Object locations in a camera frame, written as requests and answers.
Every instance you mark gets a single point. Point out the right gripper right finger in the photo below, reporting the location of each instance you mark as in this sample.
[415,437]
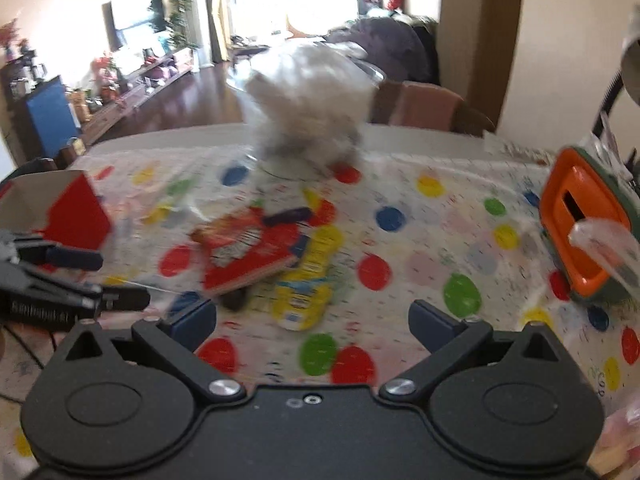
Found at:
[453,346]

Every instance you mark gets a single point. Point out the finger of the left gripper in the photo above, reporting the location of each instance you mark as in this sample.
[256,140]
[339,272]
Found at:
[36,250]
[25,288]

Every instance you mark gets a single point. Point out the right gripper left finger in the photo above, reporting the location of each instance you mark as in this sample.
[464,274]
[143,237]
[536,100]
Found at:
[169,345]

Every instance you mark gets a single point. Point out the red snack bag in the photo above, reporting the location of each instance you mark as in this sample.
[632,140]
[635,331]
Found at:
[240,250]

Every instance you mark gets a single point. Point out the yellow minion snack pack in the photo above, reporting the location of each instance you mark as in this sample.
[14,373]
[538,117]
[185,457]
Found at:
[303,292]

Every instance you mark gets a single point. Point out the red cardboard box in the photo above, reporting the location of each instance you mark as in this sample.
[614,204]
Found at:
[59,205]

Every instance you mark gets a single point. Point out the blue cabinet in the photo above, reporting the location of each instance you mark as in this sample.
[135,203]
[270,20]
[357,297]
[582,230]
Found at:
[45,123]

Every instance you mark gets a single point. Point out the wooden tv console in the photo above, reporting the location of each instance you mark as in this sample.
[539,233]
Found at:
[125,96]

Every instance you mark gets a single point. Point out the colourful balloon tablecloth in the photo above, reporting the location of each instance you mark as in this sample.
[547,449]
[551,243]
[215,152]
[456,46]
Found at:
[464,236]

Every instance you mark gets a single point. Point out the white navy small packet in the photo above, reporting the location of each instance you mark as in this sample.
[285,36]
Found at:
[284,203]

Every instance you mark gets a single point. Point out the orange green tissue box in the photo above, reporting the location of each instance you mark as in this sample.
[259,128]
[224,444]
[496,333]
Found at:
[588,216]

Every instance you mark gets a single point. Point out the pink cloth on chair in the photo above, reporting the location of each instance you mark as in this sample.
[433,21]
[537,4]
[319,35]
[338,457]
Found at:
[425,106]

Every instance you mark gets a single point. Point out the television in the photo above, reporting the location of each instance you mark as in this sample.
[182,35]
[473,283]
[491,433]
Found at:
[134,24]

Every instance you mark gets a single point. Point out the clear plastic container with bags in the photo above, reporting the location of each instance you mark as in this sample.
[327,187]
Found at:
[305,103]

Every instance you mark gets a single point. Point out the clothes covered chair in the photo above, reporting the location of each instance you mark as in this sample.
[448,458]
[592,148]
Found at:
[402,46]

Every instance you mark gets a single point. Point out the silver desk lamp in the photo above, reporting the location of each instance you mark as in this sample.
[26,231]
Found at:
[627,76]

